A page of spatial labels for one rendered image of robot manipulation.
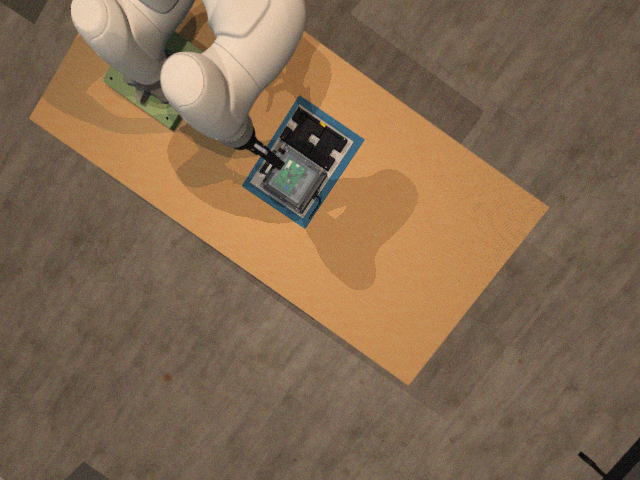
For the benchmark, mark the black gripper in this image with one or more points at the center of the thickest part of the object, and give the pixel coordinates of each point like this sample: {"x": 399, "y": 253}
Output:
{"x": 263, "y": 151}

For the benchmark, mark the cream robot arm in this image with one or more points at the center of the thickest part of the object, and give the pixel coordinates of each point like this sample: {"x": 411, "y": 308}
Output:
{"x": 213, "y": 94}

